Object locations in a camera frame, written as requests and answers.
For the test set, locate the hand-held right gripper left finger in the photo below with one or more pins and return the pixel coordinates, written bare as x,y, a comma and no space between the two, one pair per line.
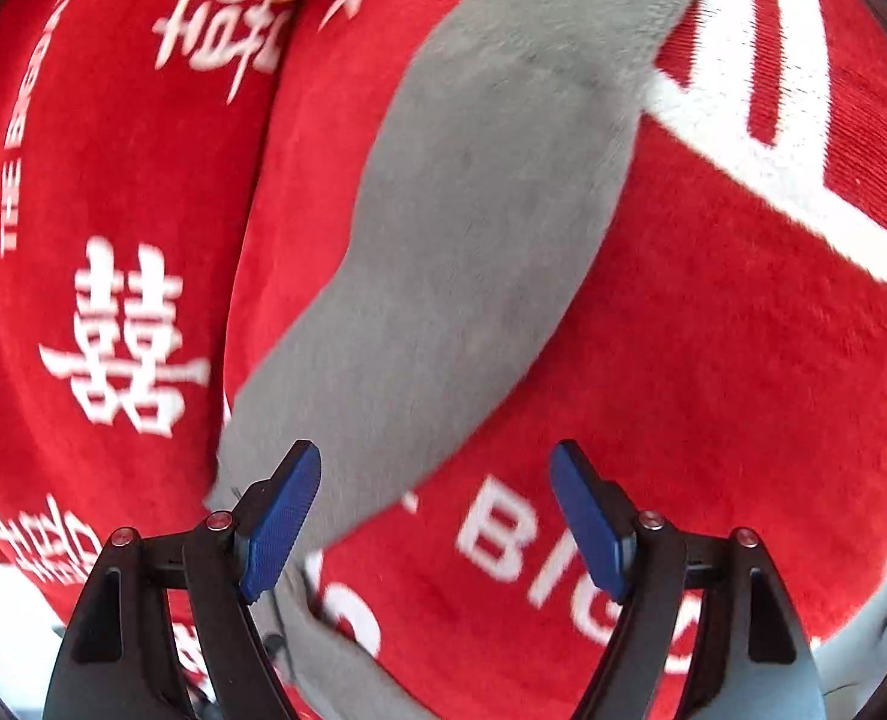
282,517

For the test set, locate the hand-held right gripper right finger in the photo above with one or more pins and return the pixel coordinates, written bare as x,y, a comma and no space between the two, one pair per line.
587,521

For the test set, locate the red printed blanket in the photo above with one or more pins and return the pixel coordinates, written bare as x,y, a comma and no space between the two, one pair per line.
713,360

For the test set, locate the grey fleece garment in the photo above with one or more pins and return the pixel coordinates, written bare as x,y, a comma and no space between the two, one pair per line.
458,225

